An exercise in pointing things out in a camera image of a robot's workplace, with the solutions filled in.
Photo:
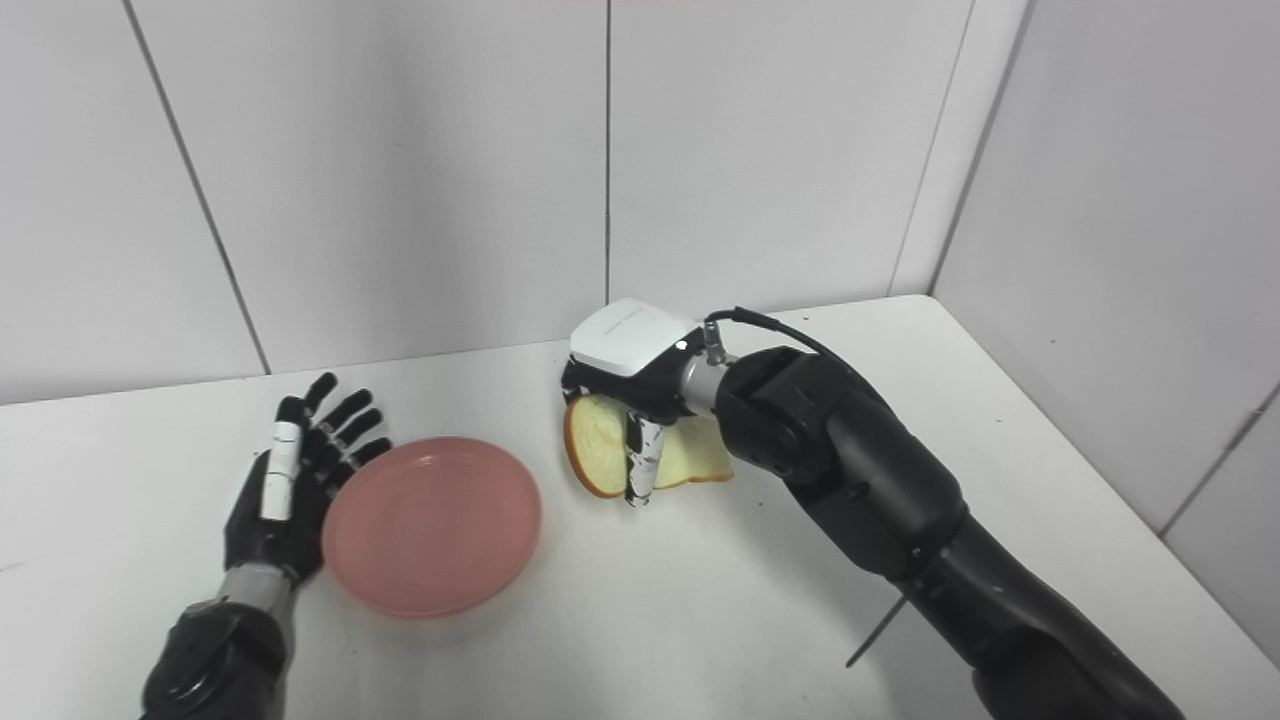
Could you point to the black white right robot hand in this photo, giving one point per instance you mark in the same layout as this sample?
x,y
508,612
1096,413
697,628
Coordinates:
x,y
630,350

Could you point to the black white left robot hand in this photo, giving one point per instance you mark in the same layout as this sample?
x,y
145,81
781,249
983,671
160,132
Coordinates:
x,y
275,510

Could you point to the slice of bread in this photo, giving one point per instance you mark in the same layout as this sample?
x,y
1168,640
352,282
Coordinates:
x,y
600,445

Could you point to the pink round plate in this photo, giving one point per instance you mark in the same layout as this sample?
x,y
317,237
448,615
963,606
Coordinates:
x,y
432,525

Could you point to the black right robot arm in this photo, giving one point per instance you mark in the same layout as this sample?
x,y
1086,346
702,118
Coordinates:
x,y
880,490

